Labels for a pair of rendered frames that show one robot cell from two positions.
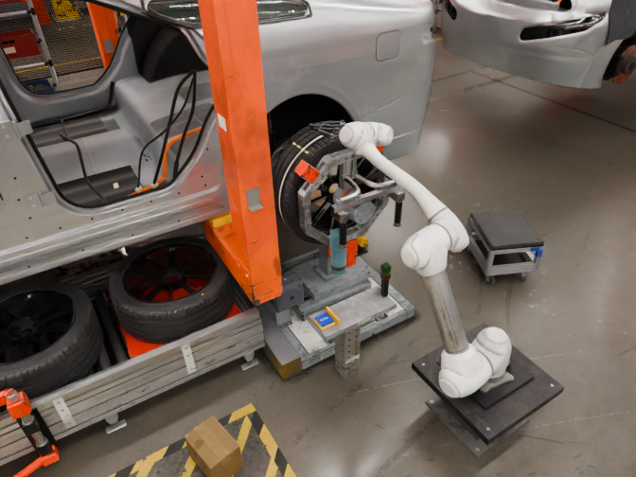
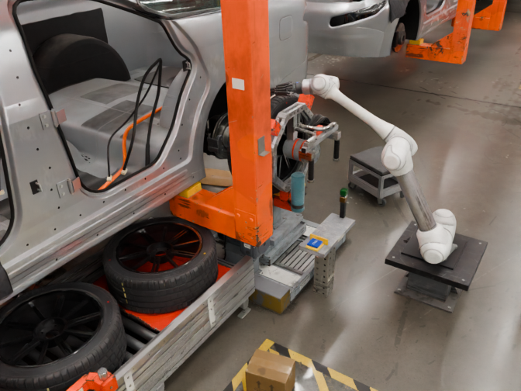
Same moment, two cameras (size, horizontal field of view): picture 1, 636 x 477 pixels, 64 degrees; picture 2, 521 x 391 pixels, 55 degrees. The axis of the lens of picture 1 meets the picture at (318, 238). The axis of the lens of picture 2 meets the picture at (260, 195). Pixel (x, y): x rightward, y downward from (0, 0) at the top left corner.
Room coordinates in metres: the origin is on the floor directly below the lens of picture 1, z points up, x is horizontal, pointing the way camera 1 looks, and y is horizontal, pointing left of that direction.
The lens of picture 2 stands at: (-0.26, 1.28, 2.23)
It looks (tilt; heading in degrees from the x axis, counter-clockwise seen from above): 30 degrees down; 335
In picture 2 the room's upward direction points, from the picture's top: 2 degrees counter-clockwise
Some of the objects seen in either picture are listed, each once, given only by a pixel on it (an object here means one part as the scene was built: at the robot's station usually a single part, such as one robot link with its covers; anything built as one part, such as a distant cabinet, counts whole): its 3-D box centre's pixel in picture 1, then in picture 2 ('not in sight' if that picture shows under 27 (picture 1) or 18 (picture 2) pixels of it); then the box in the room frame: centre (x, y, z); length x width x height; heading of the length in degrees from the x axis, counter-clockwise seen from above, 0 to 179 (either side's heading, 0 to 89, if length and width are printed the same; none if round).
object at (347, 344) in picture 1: (347, 344); (324, 265); (1.85, -0.14, 0.21); 0.10 x 0.10 x 0.42; 30
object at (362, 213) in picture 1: (353, 203); (301, 150); (2.24, -0.19, 0.85); 0.21 x 0.14 x 0.14; 30
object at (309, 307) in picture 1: (322, 284); (267, 235); (2.42, -0.02, 0.13); 0.50 x 0.36 x 0.10; 120
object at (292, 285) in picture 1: (275, 285); (239, 241); (2.29, 0.26, 0.26); 0.42 x 0.18 x 0.35; 30
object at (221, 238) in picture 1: (232, 232); (208, 196); (2.24, 0.46, 0.69); 0.52 x 0.17 x 0.35; 30
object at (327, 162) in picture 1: (345, 198); (291, 147); (2.31, -0.15, 0.85); 0.54 x 0.07 x 0.54; 120
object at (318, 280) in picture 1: (329, 257); (271, 209); (2.45, -0.07, 0.32); 0.40 x 0.30 x 0.28; 120
